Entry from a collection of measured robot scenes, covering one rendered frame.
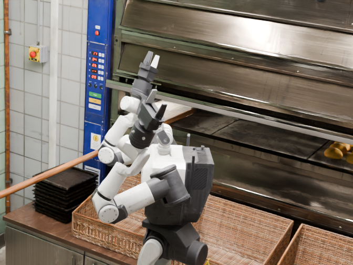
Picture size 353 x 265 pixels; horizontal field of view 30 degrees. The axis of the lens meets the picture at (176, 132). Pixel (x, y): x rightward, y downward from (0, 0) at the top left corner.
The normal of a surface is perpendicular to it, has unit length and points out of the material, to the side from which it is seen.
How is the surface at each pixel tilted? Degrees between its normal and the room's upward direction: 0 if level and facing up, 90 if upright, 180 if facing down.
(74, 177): 0
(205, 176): 90
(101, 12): 90
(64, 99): 90
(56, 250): 90
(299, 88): 70
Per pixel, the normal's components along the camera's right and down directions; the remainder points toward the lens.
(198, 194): 0.06, 0.33
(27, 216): 0.07, -0.94
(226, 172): -0.44, -0.09
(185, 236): 0.66, -0.51
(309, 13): -0.50, 0.25
